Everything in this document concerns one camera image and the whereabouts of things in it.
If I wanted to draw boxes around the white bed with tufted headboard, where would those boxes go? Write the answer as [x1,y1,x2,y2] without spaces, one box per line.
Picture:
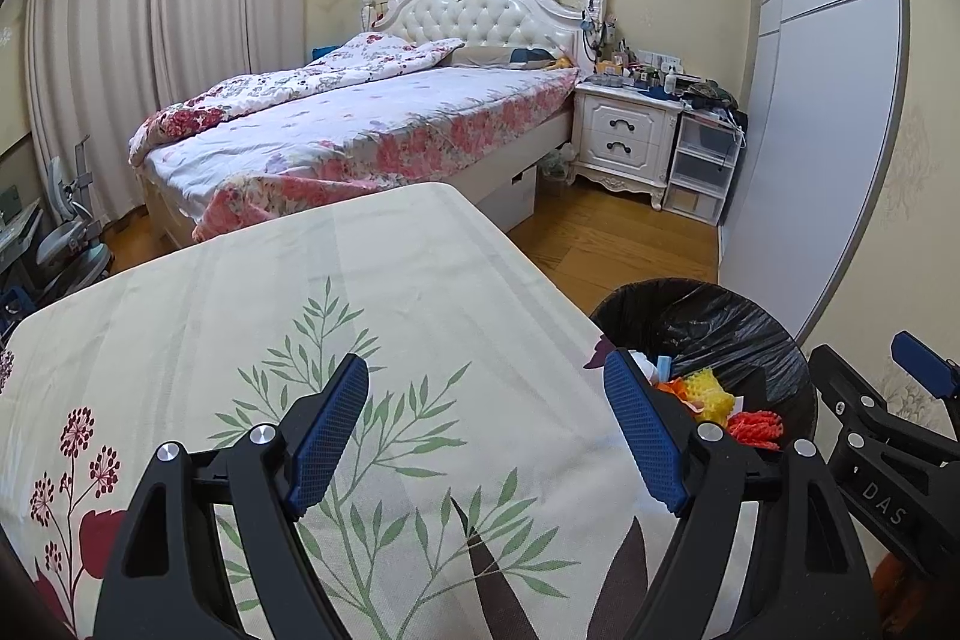
[127,0,601,244]

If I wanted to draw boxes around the white plastic bag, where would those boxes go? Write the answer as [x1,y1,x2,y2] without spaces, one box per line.
[540,147,577,184]

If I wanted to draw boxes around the grey sliding wardrobe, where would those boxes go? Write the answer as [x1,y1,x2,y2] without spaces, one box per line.
[716,0,912,348]

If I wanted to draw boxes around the clear plastic drawer unit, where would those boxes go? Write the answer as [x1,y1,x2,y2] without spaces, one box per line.
[664,111,743,227]

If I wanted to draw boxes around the floral cream tablecloth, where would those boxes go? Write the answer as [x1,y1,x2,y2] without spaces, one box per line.
[0,181,758,640]

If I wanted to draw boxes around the yellow foam fruit net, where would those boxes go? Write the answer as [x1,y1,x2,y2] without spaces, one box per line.
[679,370,737,427]

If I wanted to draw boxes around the hanging cables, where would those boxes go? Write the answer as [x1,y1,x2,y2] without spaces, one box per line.
[581,0,620,67]

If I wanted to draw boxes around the trash bin with black bag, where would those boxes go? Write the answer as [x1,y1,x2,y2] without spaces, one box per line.
[589,280,818,461]

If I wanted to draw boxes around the cluttered grey desk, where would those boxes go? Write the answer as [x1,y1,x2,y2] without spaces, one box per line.
[0,182,46,319]

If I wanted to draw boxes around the white nightstand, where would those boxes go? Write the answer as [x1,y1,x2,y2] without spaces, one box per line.
[571,77,685,211]

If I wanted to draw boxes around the floral quilt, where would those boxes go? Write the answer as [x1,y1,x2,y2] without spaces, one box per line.
[127,31,466,165]

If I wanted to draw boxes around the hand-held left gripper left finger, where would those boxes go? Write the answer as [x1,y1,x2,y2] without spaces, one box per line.
[94,353,371,640]

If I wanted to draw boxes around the cluster of small bottles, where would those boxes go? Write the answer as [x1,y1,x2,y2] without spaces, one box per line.
[589,44,740,112]

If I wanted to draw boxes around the beige pillow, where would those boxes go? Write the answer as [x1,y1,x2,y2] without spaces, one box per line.
[450,44,575,71]

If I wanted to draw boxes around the orange snack wrapper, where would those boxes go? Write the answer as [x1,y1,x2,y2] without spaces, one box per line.
[652,377,698,408]

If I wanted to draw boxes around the floral bedsheet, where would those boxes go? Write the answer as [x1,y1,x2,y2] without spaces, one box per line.
[142,66,582,244]

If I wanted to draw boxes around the red foam fruit net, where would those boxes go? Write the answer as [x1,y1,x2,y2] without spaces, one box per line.
[724,410,785,450]

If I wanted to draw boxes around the beige curtain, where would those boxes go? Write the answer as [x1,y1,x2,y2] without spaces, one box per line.
[22,0,320,229]

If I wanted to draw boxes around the white cardboard box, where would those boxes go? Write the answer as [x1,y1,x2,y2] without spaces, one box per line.
[480,164,537,236]

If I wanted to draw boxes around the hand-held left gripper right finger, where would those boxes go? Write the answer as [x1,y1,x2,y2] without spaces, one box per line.
[602,347,875,640]

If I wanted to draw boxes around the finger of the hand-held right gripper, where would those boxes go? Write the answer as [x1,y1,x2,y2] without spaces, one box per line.
[891,331,960,438]
[808,344,927,455]

